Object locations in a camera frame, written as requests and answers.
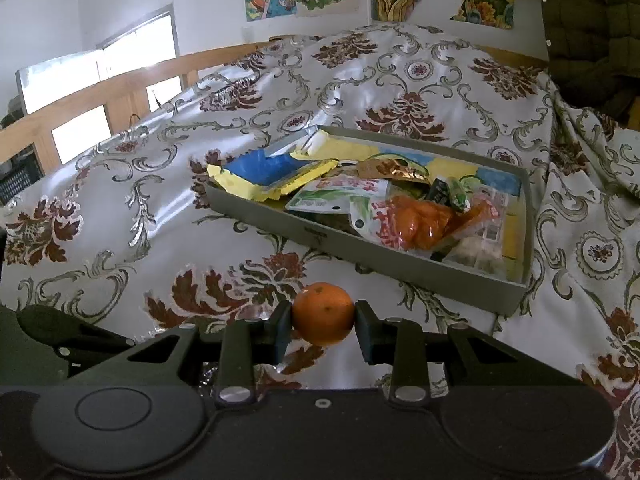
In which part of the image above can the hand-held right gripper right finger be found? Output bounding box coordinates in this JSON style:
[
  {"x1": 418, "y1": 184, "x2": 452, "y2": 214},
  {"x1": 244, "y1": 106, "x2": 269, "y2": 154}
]
[{"x1": 353, "y1": 299, "x2": 577, "y2": 407}]

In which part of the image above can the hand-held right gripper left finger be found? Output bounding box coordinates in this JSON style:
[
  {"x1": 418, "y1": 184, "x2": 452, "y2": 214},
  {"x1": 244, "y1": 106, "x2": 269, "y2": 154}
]
[{"x1": 90, "y1": 301, "x2": 294, "y2": 407}]

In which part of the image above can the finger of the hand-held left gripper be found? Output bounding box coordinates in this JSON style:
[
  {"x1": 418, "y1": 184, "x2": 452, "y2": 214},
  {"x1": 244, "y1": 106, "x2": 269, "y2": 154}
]
[{"x1": 17, "y1": 304, "x2": 137, "y2": 362}]

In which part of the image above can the orange tangerine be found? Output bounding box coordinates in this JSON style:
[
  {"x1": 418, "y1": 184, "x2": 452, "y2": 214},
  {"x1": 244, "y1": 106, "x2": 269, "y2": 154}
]
[{"x1": 291, "y1": 282, "x2": 356, "y2": 347}]

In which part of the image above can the grey tray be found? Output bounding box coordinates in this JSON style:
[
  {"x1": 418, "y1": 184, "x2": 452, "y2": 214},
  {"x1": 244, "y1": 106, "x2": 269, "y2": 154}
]
[{"x1": 204, "y1": 123, "x2": 534, "y2": 317}]

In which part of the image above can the clear bag of orange fruit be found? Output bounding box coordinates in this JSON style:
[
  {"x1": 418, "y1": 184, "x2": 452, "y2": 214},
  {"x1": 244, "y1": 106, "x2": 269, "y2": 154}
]
[{"x1": 349, "y1": 192, "x2": 506, "y2": 254}]

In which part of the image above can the clear packet of brown biscuits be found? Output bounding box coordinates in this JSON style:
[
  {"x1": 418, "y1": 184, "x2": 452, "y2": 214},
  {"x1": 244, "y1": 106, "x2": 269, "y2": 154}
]
[{"x1": 444, "y1": 234, "x2": 506, "y2": 274}]

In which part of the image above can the white green snack pouch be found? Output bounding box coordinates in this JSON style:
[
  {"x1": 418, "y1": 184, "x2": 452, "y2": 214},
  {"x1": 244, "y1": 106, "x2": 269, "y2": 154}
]
[{"x1": 284, "y1": 172, "x2": 394, "y2": 214}]

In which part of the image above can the yellow snack bar packet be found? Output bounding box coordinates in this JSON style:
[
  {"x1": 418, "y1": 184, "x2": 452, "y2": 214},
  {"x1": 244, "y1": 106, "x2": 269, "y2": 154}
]
[{"x1": 255, "y1": 158, "x2": 340, "y2": 203}]

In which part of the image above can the clear packet with barcode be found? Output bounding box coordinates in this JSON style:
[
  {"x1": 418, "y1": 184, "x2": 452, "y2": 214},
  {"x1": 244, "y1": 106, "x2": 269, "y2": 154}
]
[{"x1": 475, "y1": 185, "x2": 509, "y2": 244}]

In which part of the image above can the gold candy pack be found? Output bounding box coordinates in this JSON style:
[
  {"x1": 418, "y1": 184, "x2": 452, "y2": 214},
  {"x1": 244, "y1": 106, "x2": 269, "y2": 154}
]
[{"x1": 357, "y1": 156, "x2": 431, "y2": 182}]

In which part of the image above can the green stick snack packet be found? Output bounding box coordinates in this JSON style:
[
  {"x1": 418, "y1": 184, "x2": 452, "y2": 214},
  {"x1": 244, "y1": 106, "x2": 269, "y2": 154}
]
[{"x1": 447, "y1": 174, "x2": 471, "y2": 211}]

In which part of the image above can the black plastic crate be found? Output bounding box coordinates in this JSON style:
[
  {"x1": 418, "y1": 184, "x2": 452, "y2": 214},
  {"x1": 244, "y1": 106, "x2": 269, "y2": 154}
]
[{"x1": 0, "y1": 144, "x2": 45, "y2": 207}]

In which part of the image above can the window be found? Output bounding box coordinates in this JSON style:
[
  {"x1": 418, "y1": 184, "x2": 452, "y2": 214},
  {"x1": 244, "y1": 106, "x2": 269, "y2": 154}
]
[{"x1": 15, "y1": 4, "x2": 184, "y2": 162}]

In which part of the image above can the green quilted jacket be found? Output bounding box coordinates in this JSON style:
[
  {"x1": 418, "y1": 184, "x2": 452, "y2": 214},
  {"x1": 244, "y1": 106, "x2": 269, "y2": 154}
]
[{"x1": 530, "y1": 0, "x2": 640, "y2": 127}]

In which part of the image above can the wooden bed frame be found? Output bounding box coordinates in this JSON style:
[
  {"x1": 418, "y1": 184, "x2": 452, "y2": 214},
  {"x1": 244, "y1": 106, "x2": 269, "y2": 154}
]
[{"x1": 0, "y1": 35, "x2": 551, "y2": 173}]

